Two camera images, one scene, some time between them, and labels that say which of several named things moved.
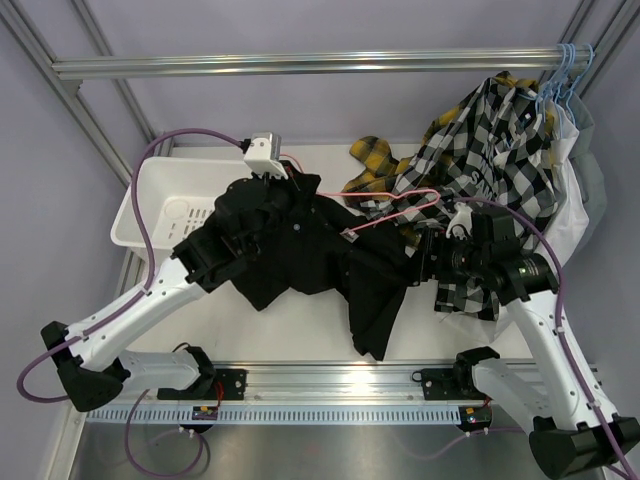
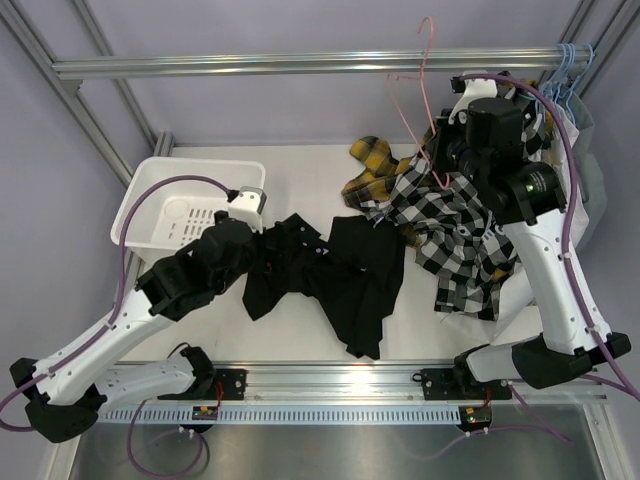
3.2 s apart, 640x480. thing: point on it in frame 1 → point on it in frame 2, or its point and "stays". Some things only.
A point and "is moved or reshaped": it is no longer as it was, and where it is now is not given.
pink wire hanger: [392, 218] → [420, 78]
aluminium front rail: [312, 384] stays
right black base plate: [446, 384] stays
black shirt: [282, 233] is moved or reshaped
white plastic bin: [177, 195] stays
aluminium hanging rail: [361, 64] stays
